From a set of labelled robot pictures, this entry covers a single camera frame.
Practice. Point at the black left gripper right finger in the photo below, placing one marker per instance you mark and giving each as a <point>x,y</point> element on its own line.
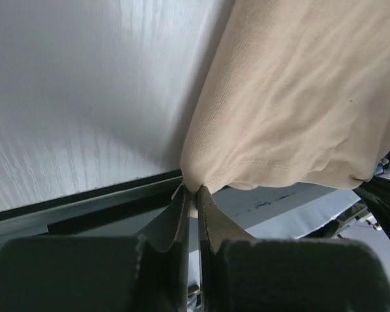
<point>242,273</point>

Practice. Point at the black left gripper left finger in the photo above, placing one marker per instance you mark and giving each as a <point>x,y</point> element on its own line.
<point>145,272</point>

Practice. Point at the beige t shirt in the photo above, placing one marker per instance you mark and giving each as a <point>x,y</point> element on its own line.
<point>298,91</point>

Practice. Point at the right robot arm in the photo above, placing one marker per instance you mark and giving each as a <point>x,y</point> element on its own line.
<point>375,194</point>

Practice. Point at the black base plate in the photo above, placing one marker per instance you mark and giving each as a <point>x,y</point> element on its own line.
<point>31,219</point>

